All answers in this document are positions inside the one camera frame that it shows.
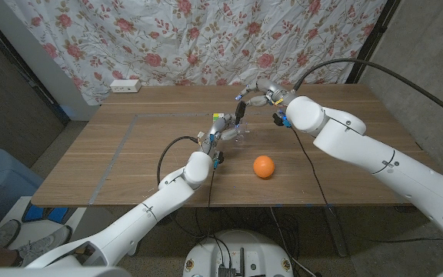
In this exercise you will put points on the grey sneaker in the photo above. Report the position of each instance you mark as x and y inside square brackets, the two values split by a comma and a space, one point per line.
[42, 244]
[4, 232]

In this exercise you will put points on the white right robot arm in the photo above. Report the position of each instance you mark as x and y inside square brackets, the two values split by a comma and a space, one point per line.
[379, 154]

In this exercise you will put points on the black wall edge strip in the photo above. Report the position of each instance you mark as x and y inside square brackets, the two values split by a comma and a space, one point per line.
[44, 92]

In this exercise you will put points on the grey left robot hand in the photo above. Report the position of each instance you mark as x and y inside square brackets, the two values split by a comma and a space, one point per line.
[217, 131]

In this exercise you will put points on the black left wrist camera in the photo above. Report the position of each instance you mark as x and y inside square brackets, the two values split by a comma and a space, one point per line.
[218, 157]

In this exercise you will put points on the orange ball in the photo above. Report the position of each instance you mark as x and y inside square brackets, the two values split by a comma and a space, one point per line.
[264, 166]

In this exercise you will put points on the white table leg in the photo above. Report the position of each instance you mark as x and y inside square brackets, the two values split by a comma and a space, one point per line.
[132, 252]

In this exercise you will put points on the white robot torso edge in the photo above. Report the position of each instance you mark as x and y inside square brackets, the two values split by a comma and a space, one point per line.
[52, 272]

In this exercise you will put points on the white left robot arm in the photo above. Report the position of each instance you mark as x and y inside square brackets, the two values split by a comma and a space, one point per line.
[137, 223]

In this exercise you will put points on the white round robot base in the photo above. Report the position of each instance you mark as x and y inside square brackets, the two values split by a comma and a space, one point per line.
[238, 250]

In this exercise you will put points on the floral print backdrop cloth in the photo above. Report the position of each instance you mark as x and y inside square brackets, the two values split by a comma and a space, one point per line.
[206, 38]

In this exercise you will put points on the white platform with blue pads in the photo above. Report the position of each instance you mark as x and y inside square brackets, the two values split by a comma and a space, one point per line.
[37, 231]

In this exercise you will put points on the black backdrop stand pole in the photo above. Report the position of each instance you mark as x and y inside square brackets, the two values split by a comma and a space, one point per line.
[372, 41]

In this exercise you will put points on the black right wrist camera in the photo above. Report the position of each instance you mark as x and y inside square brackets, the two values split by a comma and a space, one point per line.
[279, 120]

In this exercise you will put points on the grey tape outline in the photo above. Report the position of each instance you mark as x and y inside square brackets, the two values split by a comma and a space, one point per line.
[167, 114]

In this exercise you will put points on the multicoloured Rubik's cube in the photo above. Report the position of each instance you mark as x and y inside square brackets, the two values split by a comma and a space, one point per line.
[217, 114]

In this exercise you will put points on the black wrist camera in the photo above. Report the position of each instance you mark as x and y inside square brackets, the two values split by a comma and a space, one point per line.
[279, 120]
[218, 157]

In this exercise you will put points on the white power strip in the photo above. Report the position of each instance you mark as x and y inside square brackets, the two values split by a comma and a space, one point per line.
[125, 85]

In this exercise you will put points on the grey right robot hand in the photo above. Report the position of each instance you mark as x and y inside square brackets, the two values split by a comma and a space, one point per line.
[269, 92]

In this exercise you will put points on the clear plastic spray bottle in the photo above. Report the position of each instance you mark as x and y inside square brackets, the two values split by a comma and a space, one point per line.
[240, 134]

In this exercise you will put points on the grey table leg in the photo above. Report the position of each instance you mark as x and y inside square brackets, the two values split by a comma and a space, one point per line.
[337, 234]

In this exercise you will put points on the black spray trigger top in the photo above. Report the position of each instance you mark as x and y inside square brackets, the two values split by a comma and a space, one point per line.
[239, 109]

